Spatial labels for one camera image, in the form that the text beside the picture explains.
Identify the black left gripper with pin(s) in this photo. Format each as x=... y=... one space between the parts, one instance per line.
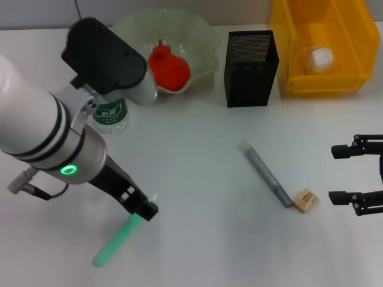
x=116 y=182

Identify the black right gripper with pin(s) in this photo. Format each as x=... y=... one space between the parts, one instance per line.
x=381 y=167

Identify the mint green pen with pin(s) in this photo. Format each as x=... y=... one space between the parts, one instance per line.
x=113 y=242

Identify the tan eraser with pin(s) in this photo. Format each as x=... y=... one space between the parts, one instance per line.
x=305 y=201

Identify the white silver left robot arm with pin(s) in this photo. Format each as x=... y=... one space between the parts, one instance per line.
x=30 y=113

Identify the translucent green wavy fruit bowl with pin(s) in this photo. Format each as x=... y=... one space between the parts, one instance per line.
x=194 y=45

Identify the yellow plastic storage bin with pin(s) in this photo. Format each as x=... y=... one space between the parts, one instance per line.
x=323 y=80

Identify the grey silver marker pen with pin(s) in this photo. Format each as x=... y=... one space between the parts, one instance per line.
x=266 y=175

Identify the white paper ball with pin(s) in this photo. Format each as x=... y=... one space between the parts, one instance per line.
x=318 y=59

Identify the clear water bottle green label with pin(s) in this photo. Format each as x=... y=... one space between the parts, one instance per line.
x=110 y=116

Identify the black mesh pen holder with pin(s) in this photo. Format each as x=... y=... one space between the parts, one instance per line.
x=248 y=86

